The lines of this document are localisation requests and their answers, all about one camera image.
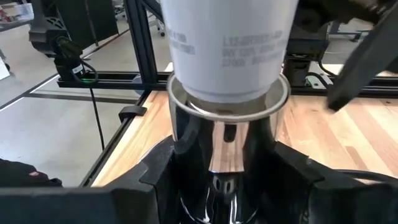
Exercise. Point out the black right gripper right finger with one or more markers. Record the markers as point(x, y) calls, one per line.
point(342, 205)

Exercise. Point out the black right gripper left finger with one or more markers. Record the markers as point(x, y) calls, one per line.
point(77, 205)

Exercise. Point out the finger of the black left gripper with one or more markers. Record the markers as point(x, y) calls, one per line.
point(363, 62)

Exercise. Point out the white lightbulb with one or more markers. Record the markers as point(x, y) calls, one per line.
point(227, 46)

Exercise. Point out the chrome lamp socket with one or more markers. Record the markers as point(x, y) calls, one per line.
point(227, 146)

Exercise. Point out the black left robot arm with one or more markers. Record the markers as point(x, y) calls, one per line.
point(298, 56)

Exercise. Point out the black leader arm base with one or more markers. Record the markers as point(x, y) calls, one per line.
point(49, 37)

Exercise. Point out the person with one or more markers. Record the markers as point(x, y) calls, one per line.
point(21, 174)

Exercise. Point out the black frame clip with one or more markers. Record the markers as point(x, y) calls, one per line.
point(132, 112)

